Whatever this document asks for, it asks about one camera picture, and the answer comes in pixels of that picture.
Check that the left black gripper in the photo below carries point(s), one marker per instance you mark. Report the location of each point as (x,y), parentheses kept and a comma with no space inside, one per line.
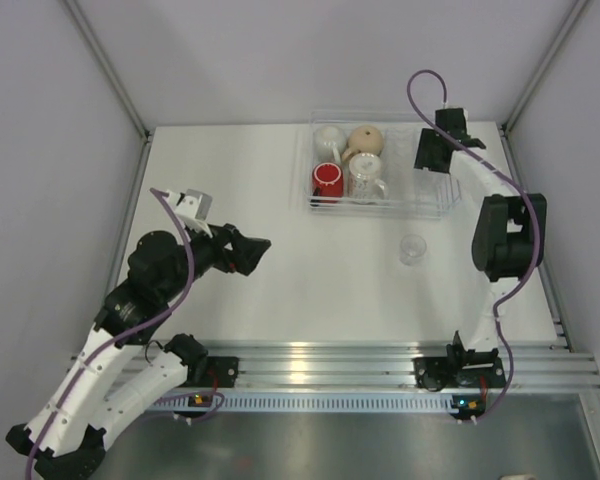
(247,251)

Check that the red mug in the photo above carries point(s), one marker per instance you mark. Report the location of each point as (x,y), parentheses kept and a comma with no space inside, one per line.
(327,183)

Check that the white speckled mug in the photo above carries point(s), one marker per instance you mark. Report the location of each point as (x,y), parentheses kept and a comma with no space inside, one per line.
(330,142)

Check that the floral mug orange inside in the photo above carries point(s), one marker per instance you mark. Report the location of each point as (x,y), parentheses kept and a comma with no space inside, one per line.
(365,183)

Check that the beige ceramic mug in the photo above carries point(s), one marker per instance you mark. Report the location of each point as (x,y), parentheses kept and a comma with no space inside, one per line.
(364,139)

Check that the clear glass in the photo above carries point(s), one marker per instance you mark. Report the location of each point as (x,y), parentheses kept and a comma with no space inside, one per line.
(430,188)
(412,249)

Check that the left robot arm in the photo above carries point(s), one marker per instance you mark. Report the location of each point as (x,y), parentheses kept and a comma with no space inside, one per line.
(71,435)

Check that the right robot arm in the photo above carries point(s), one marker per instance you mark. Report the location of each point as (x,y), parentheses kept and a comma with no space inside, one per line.
(507,245)

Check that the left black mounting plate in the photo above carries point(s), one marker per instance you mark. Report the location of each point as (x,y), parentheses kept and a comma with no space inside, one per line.
(213,372)

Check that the black mounting plate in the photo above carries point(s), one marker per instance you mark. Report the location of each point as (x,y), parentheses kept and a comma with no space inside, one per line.
(213,372)
(435,374)

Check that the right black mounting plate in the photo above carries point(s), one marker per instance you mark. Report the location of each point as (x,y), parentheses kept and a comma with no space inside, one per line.
(435,374)

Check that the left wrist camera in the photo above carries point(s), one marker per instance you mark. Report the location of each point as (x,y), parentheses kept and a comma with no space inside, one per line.
(193,205)

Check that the clear wire dish rack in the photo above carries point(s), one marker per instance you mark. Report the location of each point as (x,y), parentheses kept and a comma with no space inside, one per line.
(401,132)

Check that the perforated cable duct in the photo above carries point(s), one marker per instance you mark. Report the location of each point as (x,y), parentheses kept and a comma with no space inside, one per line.
(345,402)

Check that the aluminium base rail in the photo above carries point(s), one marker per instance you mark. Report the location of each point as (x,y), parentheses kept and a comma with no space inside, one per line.
(294,366)

